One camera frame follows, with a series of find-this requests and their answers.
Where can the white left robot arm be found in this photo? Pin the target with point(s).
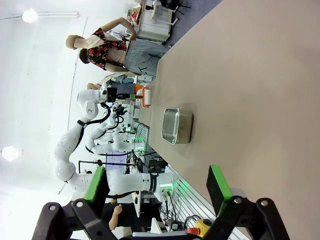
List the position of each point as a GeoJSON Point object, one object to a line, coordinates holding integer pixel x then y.
{"type": "Point", "coordinates": [65, 145]}

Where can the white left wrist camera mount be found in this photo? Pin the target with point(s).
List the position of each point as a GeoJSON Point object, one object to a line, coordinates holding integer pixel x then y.
{"type": "Point", "coordinates": [103, 92]}

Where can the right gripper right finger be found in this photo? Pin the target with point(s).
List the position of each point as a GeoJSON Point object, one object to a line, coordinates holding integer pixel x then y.
{"type": "Point", "coordinates": [220, 187]}

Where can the white lab cabinet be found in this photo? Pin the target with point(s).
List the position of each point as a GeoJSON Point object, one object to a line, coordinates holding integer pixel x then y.
{"type": "Point", "coordinates": [155, 25]}

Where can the mannequin with blue clothing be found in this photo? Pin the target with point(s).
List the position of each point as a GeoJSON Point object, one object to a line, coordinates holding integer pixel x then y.
{"type": "Point", "coordinates": [123, 83]}

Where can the wide lab monitor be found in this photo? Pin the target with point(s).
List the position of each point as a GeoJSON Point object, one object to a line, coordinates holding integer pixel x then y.
{"type": "Point", "coordinates": [115, 161]}

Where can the round ceiling lamp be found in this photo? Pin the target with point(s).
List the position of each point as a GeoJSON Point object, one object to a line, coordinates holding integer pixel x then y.
{"type": "Point", "coordinates": [28, 15]}
{"type": "Point", "coordinates": [10, 152]}

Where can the seated operator in black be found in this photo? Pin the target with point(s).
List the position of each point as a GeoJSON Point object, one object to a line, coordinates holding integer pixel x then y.
{"type": "Point", "coordinates": [113, 220]}

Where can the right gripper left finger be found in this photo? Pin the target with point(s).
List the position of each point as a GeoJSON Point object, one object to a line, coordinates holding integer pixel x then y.
{"type": "Point", "coordinates": [96, 185]}

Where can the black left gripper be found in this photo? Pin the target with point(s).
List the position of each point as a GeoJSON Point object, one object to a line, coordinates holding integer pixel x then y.
{"type": "Point", "coordinates": [113, 95]}

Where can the yellow emergency stop button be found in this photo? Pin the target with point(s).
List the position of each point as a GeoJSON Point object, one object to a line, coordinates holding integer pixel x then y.
{"type": "Point", "coordinates": [197, 226]}

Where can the rectangular stainless steel container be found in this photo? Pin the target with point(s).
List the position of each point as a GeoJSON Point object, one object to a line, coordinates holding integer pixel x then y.
{"type": "Point", "coordinates": [183, 127]}

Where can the mannequin in floral shirt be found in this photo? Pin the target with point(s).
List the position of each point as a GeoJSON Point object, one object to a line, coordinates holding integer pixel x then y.
{"type": "Point", "coordinates": [100, 50]}

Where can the white lab robot arm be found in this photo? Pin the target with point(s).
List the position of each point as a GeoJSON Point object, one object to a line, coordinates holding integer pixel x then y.
{"type": "Point", "coordinates": [100, 140]}

